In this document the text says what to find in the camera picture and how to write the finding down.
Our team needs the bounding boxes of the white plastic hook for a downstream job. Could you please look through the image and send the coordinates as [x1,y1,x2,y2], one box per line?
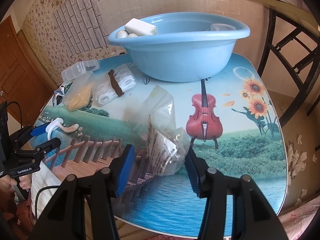
[46,118,79,140]

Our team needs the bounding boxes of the clear bag with printed label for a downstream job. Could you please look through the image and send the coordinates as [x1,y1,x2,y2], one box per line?
[129,86,190,176]

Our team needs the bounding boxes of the white power adapter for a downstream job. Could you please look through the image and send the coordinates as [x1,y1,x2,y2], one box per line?
[124,18,158,36]

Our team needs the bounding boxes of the white plush toy yellow hat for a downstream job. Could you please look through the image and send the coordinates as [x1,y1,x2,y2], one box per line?
[116,30,138,38]

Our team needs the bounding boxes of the person's left hand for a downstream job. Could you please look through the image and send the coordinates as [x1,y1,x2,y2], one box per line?
[0,173,33,193]

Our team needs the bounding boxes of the brown wooden door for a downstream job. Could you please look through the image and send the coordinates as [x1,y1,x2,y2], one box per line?
[1,16,58,126]

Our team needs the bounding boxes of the bag of toothpicks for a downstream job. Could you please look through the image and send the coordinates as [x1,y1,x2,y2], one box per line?
[62,72,95,112]

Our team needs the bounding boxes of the clear plastic storage box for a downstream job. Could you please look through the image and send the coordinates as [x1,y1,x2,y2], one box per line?
[61,60,100,82]

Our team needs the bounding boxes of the light blue plastic basin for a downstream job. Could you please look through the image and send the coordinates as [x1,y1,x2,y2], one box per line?
[108,12,250,82]

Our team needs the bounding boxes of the wooden side table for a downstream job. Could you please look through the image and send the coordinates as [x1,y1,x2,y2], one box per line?
[247,0,319,127]

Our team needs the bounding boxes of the clear bag in basin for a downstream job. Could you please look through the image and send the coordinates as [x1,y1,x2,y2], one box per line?
[210,23,236,31]

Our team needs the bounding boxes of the black camera cable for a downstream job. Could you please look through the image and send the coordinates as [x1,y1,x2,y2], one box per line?
[6,101,24,128]

